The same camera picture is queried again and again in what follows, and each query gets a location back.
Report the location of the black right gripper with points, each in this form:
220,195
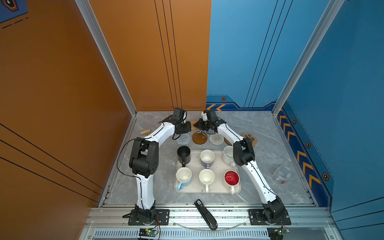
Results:
199,125

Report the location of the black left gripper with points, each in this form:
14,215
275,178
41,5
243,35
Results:
188,129

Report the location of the clear glass round coaster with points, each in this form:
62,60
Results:
183,139

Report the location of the black mug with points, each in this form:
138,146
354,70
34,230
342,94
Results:
184,155

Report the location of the woven rattan round coaster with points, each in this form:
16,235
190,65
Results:
193,127

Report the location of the dark brown round wooden coaster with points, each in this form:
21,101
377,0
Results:
227,142

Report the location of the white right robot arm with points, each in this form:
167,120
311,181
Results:
244,156

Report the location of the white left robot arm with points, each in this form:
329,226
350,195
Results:
144,162

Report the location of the glossy brown round coaster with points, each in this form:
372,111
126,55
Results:
199,138

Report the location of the white woven round coaster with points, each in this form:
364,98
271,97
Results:
217,139

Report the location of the cork paw print coaster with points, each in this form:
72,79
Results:
253,139

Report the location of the clear glass cup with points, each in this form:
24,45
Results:
282,175

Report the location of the purple mug white inside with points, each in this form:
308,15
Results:
207,158

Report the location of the small wooden mallet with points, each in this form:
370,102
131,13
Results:
145,132

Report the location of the white mug back right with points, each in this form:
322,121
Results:
228,156

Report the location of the beige serving tray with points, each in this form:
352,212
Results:
219,168

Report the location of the light blue mug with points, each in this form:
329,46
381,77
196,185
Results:
184,177

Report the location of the white mug front middle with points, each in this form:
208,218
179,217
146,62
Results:
206,177

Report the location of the black handheld scanner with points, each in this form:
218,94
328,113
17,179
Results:
207,216

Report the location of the green circuit board left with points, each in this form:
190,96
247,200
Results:
148,233

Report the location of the circuit board right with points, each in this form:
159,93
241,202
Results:
277,234

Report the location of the red mug white handle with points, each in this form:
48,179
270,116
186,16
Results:
230,181

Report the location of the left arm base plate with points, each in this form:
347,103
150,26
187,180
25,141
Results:
162,216

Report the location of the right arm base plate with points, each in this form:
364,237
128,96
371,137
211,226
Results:
256,217

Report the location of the aluminium front rail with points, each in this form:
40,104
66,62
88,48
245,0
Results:
189,216

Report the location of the aluminium corner post left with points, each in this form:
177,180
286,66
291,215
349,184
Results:
99,38

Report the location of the aluminium corner post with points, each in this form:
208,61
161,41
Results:
318,34
99,38

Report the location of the aluminium corner post right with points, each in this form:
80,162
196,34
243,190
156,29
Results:
318,34

